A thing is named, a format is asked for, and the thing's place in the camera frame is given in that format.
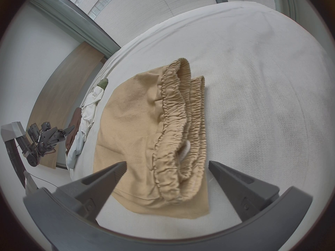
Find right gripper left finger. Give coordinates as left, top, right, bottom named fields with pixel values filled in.
left=54, top=161, right=128, bottom=223

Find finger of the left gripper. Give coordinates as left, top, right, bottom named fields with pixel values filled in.
left=62, top=125, right=76, bottom=138

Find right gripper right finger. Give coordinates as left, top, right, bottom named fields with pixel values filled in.
left=208, top=160, right=280, bottom=223

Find tan shorts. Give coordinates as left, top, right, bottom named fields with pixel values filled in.
left=93, top=58, right=211, bottom=219

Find dark brown garment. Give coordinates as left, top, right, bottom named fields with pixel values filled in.
left=65, top=107, right=83, bottom=157

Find pale grey garment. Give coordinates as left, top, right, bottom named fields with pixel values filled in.
left=66, top=129, right=88, bottom=170

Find white garment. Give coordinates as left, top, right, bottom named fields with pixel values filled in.
left=80, top=86, right=105, bottom=144

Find window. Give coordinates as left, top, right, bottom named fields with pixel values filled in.
left=46, top=0, right=278, bottom=49

